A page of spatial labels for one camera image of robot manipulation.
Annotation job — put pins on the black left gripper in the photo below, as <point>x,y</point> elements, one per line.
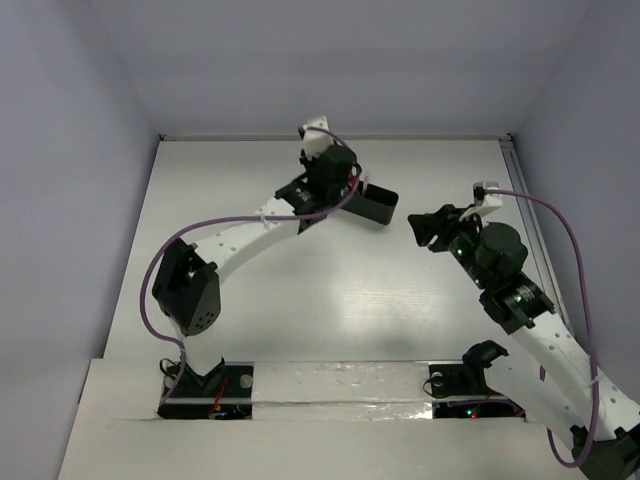
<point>351,195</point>

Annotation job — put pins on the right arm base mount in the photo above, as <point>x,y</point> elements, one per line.
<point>459,390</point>

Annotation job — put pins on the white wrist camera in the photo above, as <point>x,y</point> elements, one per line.
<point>486,200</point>
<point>314,137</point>

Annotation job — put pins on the aluminium side rail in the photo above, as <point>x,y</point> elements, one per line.
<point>538,250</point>

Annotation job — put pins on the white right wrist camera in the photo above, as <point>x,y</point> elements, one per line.
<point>486,200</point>

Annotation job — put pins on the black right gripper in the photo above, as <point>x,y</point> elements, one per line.
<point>427,224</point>

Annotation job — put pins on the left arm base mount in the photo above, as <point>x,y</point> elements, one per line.
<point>225,393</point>

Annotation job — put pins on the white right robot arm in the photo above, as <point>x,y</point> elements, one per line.
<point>569,395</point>

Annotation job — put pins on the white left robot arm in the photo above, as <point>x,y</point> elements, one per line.
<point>186,275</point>

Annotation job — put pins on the black stationery container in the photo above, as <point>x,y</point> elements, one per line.
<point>374,203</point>

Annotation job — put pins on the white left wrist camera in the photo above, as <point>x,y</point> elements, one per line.
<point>314,137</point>

